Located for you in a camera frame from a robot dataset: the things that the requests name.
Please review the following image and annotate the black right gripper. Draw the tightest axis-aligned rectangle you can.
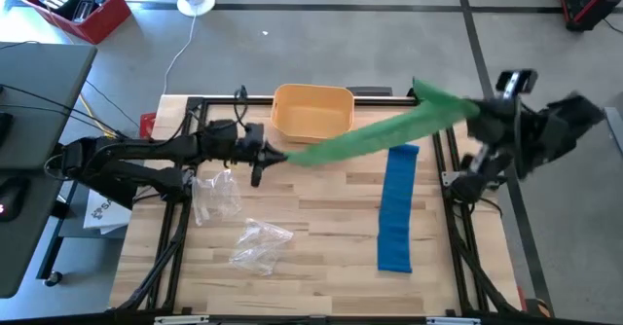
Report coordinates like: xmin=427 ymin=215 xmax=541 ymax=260
xmin=459 ymin=69 xmax=539 ymax=171

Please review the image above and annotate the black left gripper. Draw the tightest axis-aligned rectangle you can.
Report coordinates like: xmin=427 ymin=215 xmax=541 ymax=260
xmin=236 ymin=139 xmax=289 ymax=188

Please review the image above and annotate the green elastic bandage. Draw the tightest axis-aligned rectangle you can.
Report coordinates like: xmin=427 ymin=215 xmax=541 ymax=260
xmin=284 ymin=77 xmax=482 ymax=167

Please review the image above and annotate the clear plastic zip bag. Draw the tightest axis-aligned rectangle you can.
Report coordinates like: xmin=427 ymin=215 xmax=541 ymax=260
xmin=228 ymin=217 xmax=295 ymax=277
xmin=191 ymin=168 xmax=243 ymax=228

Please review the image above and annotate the blue elastic bandage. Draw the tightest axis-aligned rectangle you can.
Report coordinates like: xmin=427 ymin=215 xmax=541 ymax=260
xmin=377 ymin=143 xmax=421 ymax=274

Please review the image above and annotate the yellow plastic bin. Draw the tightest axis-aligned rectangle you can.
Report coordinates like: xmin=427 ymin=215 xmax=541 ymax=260
xmin=270 ymin=83 xmax=355 ymax=147

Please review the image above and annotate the grey metal bar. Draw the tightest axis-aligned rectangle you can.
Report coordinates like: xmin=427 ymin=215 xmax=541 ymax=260
xmin=603 ymin=105 xmax=623 ymax=159

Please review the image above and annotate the white printed box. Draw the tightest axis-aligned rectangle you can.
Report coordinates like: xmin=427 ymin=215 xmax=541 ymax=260
xmin=82 ymin=188 xmax=132 ymax=236

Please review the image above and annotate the orange red table clamp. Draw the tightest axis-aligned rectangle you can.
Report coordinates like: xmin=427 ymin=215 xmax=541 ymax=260
xmin=517 ymin=285 xmax=554 ymax=319

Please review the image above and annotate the red plastic crate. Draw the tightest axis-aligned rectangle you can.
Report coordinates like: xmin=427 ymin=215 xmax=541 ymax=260
xmin=21 ymin=0 xmax=132 ymax=46

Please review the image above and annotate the grey desk top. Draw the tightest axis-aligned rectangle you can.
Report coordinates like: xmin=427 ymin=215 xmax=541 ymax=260
xmin=0 ymin=168 xmax=67 ymax=300
xmin=0 ymin=41 xmax=98 ymax=170

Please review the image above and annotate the clear plastic container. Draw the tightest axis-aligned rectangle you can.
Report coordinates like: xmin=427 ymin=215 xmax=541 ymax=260
xmin=71 ymin=0 xmax=96 ymax=24

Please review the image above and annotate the black computer mouse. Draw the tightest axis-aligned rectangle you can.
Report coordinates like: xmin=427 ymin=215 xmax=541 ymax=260
xmin=0 ymin=176 xmax=29 ymax=224

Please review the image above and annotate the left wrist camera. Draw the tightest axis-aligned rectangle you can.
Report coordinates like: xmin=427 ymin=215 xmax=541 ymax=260
xmin=241 ymin=123 xmax=267 ymax=145

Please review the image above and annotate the black aluminium table frame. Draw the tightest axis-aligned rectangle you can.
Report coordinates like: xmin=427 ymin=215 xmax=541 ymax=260
xmin=114 ymin=85 xmax=525 ymax=316

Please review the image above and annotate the white floor cable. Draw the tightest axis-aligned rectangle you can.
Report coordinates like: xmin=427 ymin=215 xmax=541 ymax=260
xmin=162 ymin=13 xmax=199 ymax=96

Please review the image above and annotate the yellow floor cable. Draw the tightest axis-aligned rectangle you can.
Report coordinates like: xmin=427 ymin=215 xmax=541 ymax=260
xmin=77 ymin=93 xmax=118 ymax=139

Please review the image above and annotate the silver edge bracket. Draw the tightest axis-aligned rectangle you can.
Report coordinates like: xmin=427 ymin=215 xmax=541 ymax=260
xmin=425 ymin=316 xmax=483 ymax=325
xmin=154 ymin=314 xmax=210 ymax=325

